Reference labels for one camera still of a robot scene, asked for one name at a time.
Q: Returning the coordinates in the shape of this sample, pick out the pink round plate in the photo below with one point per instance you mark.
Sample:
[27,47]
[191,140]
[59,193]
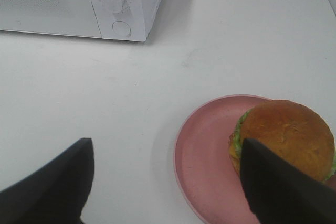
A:
[203,167]

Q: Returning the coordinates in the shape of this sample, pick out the round white door button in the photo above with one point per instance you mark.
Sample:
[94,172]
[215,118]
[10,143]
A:
[121,28]

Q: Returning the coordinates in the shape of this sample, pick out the white microwave door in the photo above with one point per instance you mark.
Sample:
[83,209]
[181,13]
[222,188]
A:
[56,17]

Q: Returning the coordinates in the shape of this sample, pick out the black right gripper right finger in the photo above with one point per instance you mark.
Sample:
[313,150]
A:
[277,192]

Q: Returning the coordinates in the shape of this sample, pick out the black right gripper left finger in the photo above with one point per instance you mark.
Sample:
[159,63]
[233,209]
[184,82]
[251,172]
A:
[55,193]

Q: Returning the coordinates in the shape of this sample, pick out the white lower timer knob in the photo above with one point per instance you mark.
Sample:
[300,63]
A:
[114,6]

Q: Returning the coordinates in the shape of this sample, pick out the burger with lettuce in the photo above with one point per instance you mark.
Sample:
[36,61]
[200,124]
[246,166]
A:
[293,131]

